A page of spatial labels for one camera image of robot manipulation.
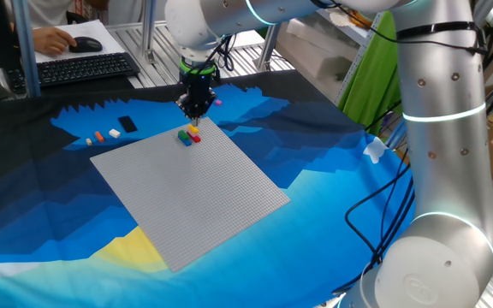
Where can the white foam block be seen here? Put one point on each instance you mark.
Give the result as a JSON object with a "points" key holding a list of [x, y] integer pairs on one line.
{"points": [[315, 60]]}

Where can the red Lego brick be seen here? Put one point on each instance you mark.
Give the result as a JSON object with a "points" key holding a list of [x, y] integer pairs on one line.
{"points": [[195, 138]]}

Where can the blue Lego brick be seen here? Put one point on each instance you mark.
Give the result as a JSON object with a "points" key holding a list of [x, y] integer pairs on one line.
{"points": [[185, 142]]}

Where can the white Lego brick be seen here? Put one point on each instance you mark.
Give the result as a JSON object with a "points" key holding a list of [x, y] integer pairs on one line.
{"points": [[114, 133]]}

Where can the blue mountain print tablecloth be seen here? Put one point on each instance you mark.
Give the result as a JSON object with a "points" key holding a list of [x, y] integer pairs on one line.
{"points": [[293, 235]]}

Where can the yellow Lego brick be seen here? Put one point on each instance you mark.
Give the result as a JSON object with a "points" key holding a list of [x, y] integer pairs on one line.
{"points": [[193, 128]]}

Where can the orange Lego brick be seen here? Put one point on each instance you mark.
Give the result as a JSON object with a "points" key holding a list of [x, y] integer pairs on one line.
{"points": [[99, 136]]}

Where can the green Lego brick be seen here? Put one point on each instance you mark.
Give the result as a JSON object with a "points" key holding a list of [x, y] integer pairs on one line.
{"points": [[183, 135]]}

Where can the person's white shirt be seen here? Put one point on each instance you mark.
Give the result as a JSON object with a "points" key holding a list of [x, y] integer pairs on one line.
{"points": [[49, 10]]}

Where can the grey Lego baseplate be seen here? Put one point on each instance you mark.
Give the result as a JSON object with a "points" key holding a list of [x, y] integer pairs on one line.
{"points": [[191, 201]]}

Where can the black computer mouse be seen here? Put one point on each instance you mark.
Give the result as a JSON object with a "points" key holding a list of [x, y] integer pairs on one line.
{"points": [[84, 45]]}

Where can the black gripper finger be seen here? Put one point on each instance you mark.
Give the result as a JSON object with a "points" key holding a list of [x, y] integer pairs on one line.
{"points": [[188, 113], [200, 113]]}

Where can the blue grey frame post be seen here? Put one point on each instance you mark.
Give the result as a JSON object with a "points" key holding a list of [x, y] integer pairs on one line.
{"points": [[26, 47]]}

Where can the black computer keyboard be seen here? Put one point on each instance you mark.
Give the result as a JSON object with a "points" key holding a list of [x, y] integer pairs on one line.
{"points": [[75, 68]]}

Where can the black Lego plate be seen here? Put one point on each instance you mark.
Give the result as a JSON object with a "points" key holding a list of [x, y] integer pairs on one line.
{"points": [[127, 124]]}

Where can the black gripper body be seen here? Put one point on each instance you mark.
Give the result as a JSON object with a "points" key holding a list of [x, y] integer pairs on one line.
{"points": [[197, 96]]}

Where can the white paper sheet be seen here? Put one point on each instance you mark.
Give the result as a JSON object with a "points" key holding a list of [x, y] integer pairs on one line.
{"points": [[105, 43]]}

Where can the person's bare hand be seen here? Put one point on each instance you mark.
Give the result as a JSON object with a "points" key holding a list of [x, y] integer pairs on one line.
{"points": [[51, 39]]}

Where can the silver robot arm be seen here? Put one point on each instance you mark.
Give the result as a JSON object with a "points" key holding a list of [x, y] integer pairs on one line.
{"points": [[443, 128]]}

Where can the yellow tape roll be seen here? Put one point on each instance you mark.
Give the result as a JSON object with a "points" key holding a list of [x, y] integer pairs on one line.
{"points": [[361, 19]]}

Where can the aluminium frame post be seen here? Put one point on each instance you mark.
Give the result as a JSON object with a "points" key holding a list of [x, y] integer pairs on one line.
{"points": [[148, 30]]}

